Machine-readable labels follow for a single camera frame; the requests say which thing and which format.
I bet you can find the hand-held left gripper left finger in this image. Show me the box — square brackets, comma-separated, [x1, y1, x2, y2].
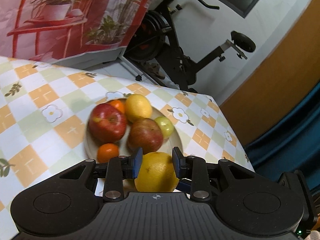
[59, 147, 143, 202]

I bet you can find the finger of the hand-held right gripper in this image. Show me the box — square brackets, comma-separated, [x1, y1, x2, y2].
[178, 179, 193, 193]

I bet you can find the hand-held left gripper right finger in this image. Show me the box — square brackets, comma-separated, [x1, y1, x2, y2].
[172, 146, 254, 202]

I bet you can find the large yellow citrus fruit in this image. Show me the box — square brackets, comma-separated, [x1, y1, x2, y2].
[134, 152, 180, 193]

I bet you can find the beige round plate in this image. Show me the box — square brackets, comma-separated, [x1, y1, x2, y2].
[84, 99, 183, 164]

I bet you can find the brownish red apple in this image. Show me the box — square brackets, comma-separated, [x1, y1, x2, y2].
[127, 118, 164, 153]

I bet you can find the small orange tangerine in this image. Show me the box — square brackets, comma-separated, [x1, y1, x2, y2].
[109, 99, 125, 114]
[97, 143, 119, 163]

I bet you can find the green apple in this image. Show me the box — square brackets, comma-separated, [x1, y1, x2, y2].
[154, 116, 175, 139]

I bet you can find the shiny red apple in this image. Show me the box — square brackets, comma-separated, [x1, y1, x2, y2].
[89, 103, 127, 143]

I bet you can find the yellow lemon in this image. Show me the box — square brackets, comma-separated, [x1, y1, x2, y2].
[124, 94, 153, 123]

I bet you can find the dark teal cloth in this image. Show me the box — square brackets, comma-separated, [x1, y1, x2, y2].
[245, 82, 320, 188]

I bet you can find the checkered floral tablecloth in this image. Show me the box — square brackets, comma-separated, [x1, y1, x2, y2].
[0, 55, 255, 213]

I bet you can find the black exercise bike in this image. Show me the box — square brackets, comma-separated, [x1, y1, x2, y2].
[124, 0, 257, 93]

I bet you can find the wooden door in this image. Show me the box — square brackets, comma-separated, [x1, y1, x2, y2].
[220, 0, 320, 145]

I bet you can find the pink printed backdrop cloth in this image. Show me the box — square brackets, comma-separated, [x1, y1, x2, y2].
[0, 0, 165, 62]

